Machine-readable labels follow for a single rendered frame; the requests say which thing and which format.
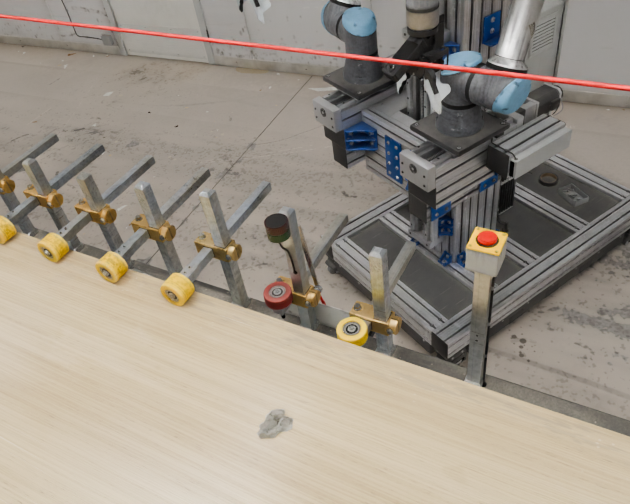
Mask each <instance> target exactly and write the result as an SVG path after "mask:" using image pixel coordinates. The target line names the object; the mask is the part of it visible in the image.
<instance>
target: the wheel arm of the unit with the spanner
mask: <svg viewBox="0 0 630 504"><path fill-rule="evenodd" d="M347 223H348V214H344V213H339V214H338V215H337V217H336V218H335V219H334V221H333V222H332V224H331V225H330V226H329V228H328V229H327V231H326V232H325V233H324V235H323V236H322V237H321V239H320V240H319V242H318V243H317V244H316V246H315V247H314V249H313V250H312V251H311V253H310V257H311V260H312V263H313V266H314V269H315V268H316V267H317V266H318V264H319V263H320V261H321V260H322V258H323V257H324V256H325V254H326V253H327V251H328V250H329V248H330V247H331V246H332V244H333V243H334V241H335V240H336V238H337V237H338V235H339V234H340V233H341V231H342V230H343V228H344V227H345V225H346V224H347ZM305 263H306V268H307V273H308V278H309V277H310V276H311V272H310V270H309V266H308V263H307V260H305ZM291 304H292V303H291ZM291 304H290V305H291ZM290 305H289V306H288V307H286V308H284V309H281V310H274V309H273V312H274V313H277V314H280V315H284V314H285V312H286V311H287V310H288V308H289V307H290Z"/></svg>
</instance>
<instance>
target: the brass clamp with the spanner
mask: <svg viewBox="0 0 630 504"><path fill-rule="evenodd" d="M278 278H281V279H282V280H283V282H285V283H287V284H289V285H290V287H291V290H292V294H293V300H292V304H295V305H298V306H301V307H304V308H307V309H308V308H309V306H311V307H316V306H317V305H318V303H319V301H320V297H321V293H320V291H319V290H316V289H314V286H313V285H310V287H309V289H308V290H307V292H306V293H305V295H304V294H300V293H297V292H294V290H293V285H292V281H291V279H290V278H287V277H283V276H279V277H278Z"/></svg>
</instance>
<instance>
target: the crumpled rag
mask: <svg viewBox="0 0 630 504"><path fill-rule="evenodd" d="M284 414H285V410H284V409H275V410H271V411H270V412H269V413H268V414H267V415H266V418H265V421H264V422H262V423H261V424H260V425H259V427H260V428H259V431H258V432H257V434H258V436H259V438H260V439H262V438H264V439H265V438H275V436H277V434H278V433H280V432H285V431H286V432H287V431H289V430H291V429H292V427H293V425H292V423H293V420H294V419H293V418H292V417H288V416H285V415H284Z"/></svg>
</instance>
